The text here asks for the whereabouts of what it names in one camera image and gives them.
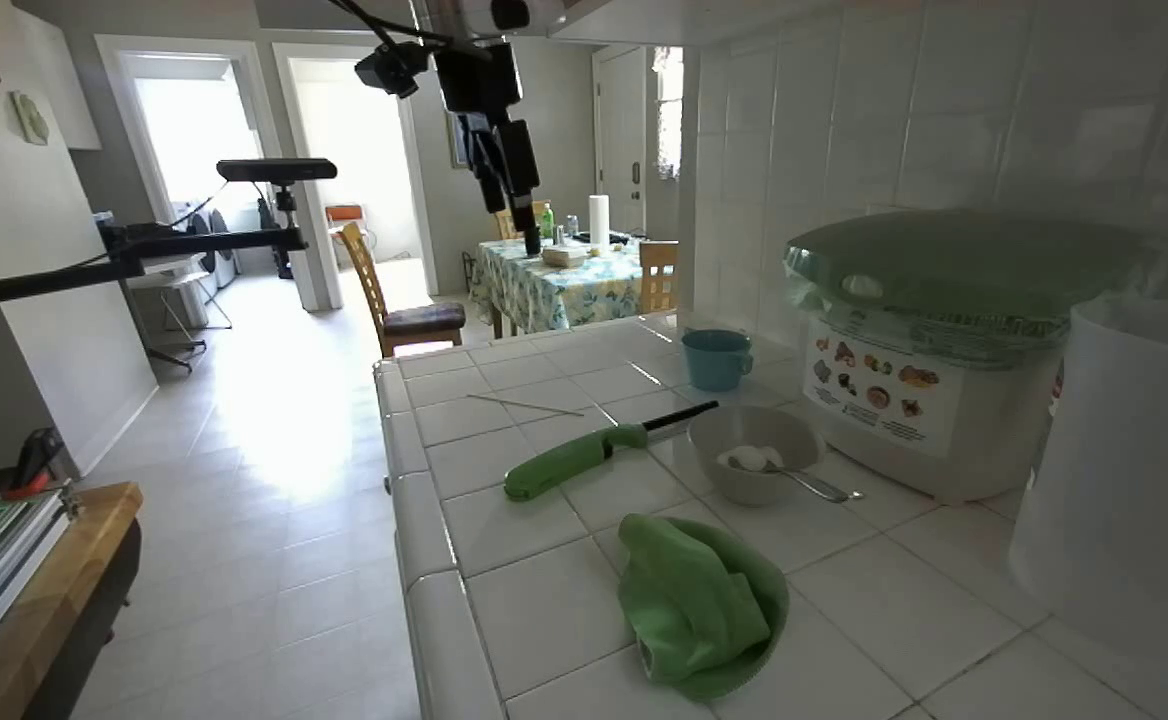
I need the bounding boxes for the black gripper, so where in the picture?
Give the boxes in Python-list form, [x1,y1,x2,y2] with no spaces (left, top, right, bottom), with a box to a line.
[433,41,545,259]

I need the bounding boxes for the white interior door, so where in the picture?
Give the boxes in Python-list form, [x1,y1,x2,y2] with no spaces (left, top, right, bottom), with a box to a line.
[594,42,658,240]

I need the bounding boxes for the small tan bowl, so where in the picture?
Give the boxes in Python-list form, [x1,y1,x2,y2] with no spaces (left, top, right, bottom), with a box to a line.
[540,235,594,270]

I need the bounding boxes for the dining table floral cloth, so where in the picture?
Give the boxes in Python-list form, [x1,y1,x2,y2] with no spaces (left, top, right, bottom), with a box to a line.
[466,232,649,340]

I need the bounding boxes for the wooden chair dark seat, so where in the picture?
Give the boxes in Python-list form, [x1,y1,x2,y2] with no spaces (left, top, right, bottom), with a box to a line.
[334,215,472,361]

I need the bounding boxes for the light wooden chair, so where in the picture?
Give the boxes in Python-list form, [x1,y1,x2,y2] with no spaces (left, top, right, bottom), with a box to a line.
[635,235,685,319]

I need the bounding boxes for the blue cup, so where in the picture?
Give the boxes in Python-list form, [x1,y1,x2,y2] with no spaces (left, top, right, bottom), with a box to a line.
[681,325,758,395]

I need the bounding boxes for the green stick lighter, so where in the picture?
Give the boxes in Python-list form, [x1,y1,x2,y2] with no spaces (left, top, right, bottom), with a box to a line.
[499,395,720,507]

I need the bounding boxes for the black tripod boom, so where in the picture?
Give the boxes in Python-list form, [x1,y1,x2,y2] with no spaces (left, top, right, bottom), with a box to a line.
[0,178,316,317]

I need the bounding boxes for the metal spoon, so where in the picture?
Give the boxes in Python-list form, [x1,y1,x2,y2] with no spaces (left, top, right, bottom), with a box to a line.
[717,442,868,507]

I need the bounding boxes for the green bowl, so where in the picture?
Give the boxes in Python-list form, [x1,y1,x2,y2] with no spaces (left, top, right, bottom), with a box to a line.
[611,512,794,707]

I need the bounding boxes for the white rice cooker green lid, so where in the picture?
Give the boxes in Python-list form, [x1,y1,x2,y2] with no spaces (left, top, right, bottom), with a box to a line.
[781,209,1147,507]

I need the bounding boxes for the white refrigerator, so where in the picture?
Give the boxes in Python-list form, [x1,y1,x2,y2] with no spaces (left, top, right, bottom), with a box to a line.
[0,0,159,486]

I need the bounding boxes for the wooden workbench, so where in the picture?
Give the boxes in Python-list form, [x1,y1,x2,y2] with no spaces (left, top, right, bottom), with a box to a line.
[0,479,148,720]

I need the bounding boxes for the white translucent plastic jug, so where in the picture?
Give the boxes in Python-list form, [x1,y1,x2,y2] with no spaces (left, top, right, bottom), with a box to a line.
[1003,290,1168,670]

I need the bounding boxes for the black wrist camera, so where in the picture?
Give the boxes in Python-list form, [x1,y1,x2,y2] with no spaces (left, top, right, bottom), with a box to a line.
[353,36,433,99]

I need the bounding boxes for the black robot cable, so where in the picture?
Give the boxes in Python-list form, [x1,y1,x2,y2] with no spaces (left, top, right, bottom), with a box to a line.
[329,0,407,56]

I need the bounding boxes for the black stereo camera bar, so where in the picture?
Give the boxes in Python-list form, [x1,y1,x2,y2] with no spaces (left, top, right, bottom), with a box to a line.
[213,156,344,186]

